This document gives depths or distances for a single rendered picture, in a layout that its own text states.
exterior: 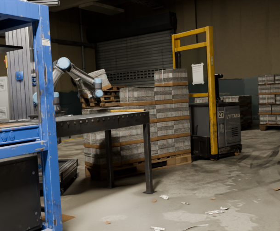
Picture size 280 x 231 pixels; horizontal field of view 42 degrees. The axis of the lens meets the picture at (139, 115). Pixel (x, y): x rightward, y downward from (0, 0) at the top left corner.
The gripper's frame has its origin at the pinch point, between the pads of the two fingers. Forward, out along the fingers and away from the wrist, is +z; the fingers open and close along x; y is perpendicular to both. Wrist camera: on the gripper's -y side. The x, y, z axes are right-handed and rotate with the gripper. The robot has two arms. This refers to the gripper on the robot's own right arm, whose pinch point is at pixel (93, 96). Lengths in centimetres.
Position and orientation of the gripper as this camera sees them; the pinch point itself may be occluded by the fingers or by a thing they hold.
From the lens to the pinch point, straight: 401.3
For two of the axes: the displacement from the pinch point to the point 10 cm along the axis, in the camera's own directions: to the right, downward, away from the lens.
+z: -3.2, -0.3, 9.5
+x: -8.6, 4.2, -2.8
